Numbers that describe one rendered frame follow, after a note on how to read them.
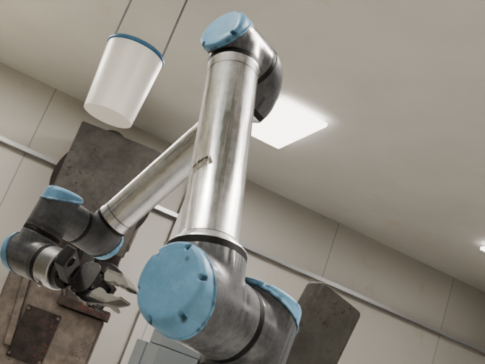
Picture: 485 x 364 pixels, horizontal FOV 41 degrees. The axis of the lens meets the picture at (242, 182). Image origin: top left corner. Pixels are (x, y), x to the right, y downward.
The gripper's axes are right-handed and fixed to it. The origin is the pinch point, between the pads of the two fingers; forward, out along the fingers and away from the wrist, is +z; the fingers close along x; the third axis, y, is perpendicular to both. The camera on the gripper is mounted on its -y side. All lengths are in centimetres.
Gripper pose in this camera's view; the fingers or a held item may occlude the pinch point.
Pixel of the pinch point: (126, 295)
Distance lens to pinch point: 134.1
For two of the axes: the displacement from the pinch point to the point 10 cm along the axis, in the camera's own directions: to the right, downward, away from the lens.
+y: 2.7, 6.4, 7.2
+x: -4.8, 7.4, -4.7
